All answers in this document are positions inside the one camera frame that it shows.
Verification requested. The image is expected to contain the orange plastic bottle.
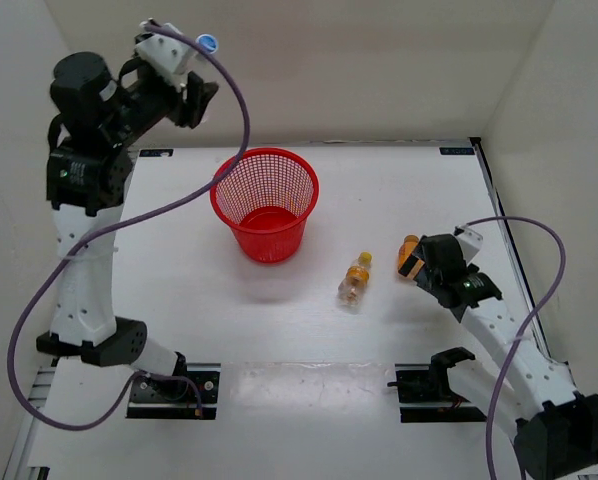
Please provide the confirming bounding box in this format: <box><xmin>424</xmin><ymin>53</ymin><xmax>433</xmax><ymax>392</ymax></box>
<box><xmin>397</xmin><ymin>235</ymin><xmax>424</xmax><ymax>280</ymax></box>

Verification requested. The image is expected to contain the clear plastic bottle white cap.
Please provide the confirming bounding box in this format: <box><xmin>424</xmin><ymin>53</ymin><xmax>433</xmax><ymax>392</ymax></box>
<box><xmin>193</xmin><ymin>33</ymin><xmax>219</xmax><ymax>63</ymax></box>

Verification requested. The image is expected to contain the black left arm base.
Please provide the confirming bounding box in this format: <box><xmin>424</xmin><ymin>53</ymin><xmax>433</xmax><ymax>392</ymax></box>
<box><xmin>126</xmin><ymin>363</ymin><xmax>221</xmax><ymax>421</ymax></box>

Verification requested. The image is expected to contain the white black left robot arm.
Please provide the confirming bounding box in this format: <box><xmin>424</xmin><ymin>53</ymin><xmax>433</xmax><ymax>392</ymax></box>
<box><xmin>36</xmin><ymin>52</ymin><xmax>218</xmax><ymax>400</ymax></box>

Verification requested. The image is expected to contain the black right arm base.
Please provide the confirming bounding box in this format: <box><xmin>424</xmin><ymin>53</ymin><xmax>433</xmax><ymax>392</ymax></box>
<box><xmin>387</xmin><ymin>347</ymin><xmax>486</xmax><ymax>424</ymax></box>

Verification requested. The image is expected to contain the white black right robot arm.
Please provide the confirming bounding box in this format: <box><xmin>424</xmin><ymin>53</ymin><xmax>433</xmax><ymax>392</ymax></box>
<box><xmin>397</xmin><ymin>227</ymin><xmax>598</xmax><ymax>479</ymax></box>

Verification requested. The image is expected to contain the red mesh waste bin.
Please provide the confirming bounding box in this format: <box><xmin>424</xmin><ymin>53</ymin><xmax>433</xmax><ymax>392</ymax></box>
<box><xmin>210</xmin><ymin>147</ymin><xmax>319</xmax><ymax>264</ymax></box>

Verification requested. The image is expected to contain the blue left corner label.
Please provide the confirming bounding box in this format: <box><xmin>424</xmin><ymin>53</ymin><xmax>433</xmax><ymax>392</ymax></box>
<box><xmin>139</xmin><ymin>149</ymin><xmax>174</xmax><ymax>158</ymax></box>

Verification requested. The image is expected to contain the blue corner label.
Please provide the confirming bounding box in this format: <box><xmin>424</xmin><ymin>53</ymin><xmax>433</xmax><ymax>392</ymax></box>
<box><xmin>439</xmin><ymin>147</ymin><xmax>475</xmax><ymax>156</ymax></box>
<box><xmin>139</xmin><ymin>149</ymin><xmax>174</xmax><ymax>158</ymax></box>

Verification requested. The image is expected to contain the clear bottle yellow cap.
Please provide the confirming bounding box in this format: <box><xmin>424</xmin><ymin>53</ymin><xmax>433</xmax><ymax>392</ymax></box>
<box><xmin>338</xmin><ymin>251</ymin><xmax>372</xmax><ymax>307</ymax></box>

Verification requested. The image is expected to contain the blue right corner label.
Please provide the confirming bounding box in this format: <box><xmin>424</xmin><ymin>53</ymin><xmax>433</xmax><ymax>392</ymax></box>
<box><xmin>439</xmin><ymin>147</ymin><xmax>475</xmax><ymax>156</ymax></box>

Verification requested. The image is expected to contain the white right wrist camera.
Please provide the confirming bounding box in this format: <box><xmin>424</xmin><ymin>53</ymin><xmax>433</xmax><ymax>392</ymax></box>
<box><xmin>453</xmin><ymin>225</ymin><xmax>483</xmax><ymax>264</ymax></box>

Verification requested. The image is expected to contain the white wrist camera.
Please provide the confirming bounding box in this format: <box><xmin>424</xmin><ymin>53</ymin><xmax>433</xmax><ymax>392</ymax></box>
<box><xmin>453</xmin><ymin>225</ymin><xmax>483</xmax><ymax>264</ymax></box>
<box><xmin>134</xmin><ymin>20</ymin><xmax>193</xmax><ymax>92</ymax></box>

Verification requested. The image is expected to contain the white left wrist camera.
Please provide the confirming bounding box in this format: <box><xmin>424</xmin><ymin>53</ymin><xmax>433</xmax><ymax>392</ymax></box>
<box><xmin>134</xmin><ymin>20</ymin><xmax>193</xmax><ymax>92</ymax></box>

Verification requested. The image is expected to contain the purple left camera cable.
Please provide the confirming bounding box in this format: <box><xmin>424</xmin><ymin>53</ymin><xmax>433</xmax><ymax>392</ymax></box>
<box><xmin>7</xmin><ymin>19</ymin><xmax>252</xmax><ymax>431</ymax></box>

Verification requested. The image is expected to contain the purple camera cable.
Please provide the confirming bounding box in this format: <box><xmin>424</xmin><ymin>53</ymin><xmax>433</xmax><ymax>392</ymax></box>
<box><xmin>7</xmin><ymin>19</ymin><xmax>252</xmax><ymax>431</ymax></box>
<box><xmin>463</xmin><ymin>216</ymin><xmax>567</xmax><ymax>480</ymax></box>

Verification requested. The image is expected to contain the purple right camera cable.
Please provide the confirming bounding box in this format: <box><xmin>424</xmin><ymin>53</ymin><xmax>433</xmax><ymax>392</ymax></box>
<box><xmin>463</xmin><ymin>216</ymin><xmax>567</xmax><ymax>480</ymax></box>

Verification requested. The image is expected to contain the aluminium table frame rail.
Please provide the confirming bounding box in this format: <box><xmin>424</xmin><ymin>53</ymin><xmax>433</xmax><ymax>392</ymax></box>
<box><xmin>26</xmin><ymin>145</ymin><xmax>529</xmax><ymax>479</ymax></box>

